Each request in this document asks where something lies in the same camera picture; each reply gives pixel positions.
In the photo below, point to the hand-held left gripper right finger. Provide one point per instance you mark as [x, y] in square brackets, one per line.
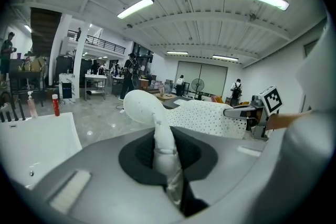
[231, 165]

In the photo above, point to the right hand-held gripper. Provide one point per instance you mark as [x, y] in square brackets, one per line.
[271, 101]

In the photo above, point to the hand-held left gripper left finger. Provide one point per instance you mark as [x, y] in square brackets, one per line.
[105, 183]

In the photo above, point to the white perforated bath mat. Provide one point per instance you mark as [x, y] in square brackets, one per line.
[199, 118]

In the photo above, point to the white bathtub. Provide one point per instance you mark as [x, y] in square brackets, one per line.
[39, 144]

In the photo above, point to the person's right forearm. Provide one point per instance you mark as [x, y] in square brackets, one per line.
[288, 119]

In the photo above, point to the black floor fan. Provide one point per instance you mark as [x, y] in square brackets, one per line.
[197, 85]

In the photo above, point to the black bathtub faucet set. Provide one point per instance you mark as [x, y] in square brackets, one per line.
[21, 111]

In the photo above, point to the large grey window blind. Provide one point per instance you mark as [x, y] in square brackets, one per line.
[202, 73]

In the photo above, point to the round wooden table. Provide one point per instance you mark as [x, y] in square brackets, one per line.
[166, 97]

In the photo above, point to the person's grey hoodie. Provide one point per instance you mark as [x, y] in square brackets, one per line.
[315, 81]

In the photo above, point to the red bottle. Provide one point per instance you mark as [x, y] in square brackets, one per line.
[56, 106]

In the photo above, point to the pink spray bottle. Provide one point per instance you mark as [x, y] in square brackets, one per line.
[32, 108]

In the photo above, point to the metal table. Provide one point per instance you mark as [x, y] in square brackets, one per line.
[95, 76]

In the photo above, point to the dark cluttered shelf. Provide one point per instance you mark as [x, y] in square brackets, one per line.
[26, 78]

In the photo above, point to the black mezzanine railing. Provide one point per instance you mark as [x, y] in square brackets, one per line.
[99, 43]

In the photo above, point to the dark staircase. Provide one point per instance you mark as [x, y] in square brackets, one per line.
[44, 31]

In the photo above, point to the white marble pedestal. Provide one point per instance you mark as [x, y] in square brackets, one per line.
[67, 89]

